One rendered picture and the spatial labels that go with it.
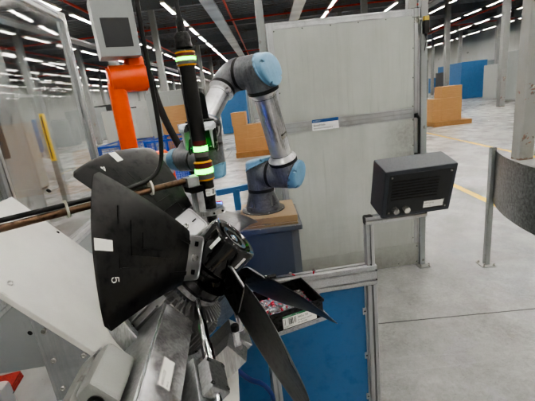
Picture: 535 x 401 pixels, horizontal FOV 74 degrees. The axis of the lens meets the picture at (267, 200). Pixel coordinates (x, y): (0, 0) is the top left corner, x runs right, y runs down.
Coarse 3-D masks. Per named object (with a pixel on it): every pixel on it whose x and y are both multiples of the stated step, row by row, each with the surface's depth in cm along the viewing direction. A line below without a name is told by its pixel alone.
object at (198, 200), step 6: (186, 180) 80; (192, 180) 81; (198, 180) 82; (186, 186) 81; (192, 186) 81; (198, 186) 81; (186, 192) 83; (192, 192) 81; (198, 192) 82; (192, 198) 84; (198, 198) 82; (204, 198) 83; (198, 204) 83; (204, 204) 84; (222, 204) 88; (198, 210) 83; (204, 210) 84; (210, 210) 84; (216, 210) 84; (222, 210) 85
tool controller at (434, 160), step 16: (384, 160) 128; (400, 160) 127; (416, 160) 125; (432, 160) 124; (448, 160) 124; (384, 176) 121; (400, 176) 121; (416, 176) 122; (432, 176) 122; (448, 176) 123; (384, 192) 124; (400, 192) 124; (416, 192) 125; (432, 192) 126; (448, 192) 127; (384, 208) 127; (400, 208) 128; (416, 208) 129; (432, 208) 130
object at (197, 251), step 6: (192, 240) 70; (198, 240) 73; (192, 246) 71; (198, 246) 73; (192, 252) 71; (198, 252) 73; (198, 258) 73; (192, 264) 71; (198, 264) 73; (186, 270) 69; (198, 270) 73; (186, 276) 69; (192, 276) 71; (198, 276) 73
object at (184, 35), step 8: (176, 24) 75; (184, 24) 75; (184, 32) 75; (176, 40) 75; (184, 40) 75; (176, 48) 77; (184, 48) 78; (200, 184) 84; (208, 184) 83; (208, 192) 84; (208, 200) 85; (208, 208) 85; (208, 216) 86; (216, 216) 87
